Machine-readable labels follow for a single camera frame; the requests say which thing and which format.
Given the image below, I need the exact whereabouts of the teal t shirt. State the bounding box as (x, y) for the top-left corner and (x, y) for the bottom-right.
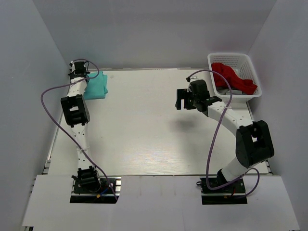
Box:
(84, 72), (108, 100)

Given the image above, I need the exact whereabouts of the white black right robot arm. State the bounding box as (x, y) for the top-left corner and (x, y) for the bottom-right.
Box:
(175, 80), (274, 192)

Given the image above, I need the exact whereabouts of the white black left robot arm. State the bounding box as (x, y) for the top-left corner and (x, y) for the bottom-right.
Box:
(61, 61), (102, 192)

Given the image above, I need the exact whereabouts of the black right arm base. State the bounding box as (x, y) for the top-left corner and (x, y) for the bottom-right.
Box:
(196, 178), (247, 205)

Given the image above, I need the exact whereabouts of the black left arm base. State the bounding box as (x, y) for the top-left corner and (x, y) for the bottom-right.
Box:
(70, 167), (121, 204)

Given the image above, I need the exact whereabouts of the grey t shirt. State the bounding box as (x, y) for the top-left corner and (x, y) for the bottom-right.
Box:
(217, 87), (246, 95)

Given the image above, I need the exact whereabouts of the red t shirt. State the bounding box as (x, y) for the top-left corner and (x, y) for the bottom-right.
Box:
(211, 63), (257, 95)

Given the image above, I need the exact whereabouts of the white plastic basket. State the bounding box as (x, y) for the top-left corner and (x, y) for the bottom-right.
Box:
(207, 52), (262, 103)

